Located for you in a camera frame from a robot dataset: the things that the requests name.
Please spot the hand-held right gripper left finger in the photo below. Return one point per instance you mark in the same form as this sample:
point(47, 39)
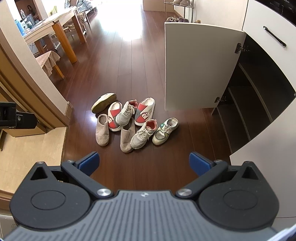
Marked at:
point(89, 162)

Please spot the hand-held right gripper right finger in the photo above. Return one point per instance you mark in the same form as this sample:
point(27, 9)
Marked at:
point(197, 163)

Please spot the beige plush slipper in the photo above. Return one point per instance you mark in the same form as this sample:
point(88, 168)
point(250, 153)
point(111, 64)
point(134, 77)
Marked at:
point(126, 139)
point(102, 131)

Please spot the olive sole white trim slipper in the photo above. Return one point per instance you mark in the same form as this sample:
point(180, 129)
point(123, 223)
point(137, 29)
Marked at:
point(103, 102)

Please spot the white shoe cabinet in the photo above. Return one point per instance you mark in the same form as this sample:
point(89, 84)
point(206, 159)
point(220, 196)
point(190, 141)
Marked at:
point(261, 162)

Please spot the white green sneaker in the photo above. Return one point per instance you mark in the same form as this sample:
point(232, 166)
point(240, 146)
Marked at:
point(164, 131)

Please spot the red grey cartoon slipper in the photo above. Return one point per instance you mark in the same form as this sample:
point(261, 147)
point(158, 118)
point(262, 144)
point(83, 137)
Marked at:
point(144, 112)
point(113, 117)

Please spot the grey sneaker pink lining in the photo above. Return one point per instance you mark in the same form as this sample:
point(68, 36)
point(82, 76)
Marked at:
point(143, 134)
point(126, 113)

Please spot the chair with beige cover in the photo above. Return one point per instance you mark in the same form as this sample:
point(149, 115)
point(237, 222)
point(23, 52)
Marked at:
point(47, 60)

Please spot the metal door hinge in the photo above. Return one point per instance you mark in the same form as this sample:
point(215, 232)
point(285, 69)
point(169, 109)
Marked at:
point(219, 99)
point(240, 48)

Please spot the blue container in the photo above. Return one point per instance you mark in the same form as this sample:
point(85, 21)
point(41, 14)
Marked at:
point(19, 27)

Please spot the wooden dining table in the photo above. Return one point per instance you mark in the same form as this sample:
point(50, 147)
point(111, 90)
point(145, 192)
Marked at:
point(57, 22)

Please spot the clear water bottle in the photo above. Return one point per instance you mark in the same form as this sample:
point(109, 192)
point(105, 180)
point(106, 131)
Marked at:
point(22, 14)

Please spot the wooden chair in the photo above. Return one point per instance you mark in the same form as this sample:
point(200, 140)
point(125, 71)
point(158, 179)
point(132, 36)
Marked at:
point(82, 17)

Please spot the patterned grey cloth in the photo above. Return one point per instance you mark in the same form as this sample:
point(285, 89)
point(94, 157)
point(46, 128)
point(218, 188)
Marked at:
point(76, 3)

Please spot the purple grey slippers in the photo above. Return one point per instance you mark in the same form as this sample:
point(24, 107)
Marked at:
point(183, 20)

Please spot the braided brown slippers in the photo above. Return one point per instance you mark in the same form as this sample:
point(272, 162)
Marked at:
point(171, 19)

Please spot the metal shoe rack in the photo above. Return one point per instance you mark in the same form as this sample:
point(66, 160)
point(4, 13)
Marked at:
point(192, 11)

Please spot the pair of grey slippers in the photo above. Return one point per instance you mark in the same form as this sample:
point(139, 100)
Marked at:
point(181, 1)

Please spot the wooden door frame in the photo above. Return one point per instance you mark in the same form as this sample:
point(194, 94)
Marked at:
point(34, 76)

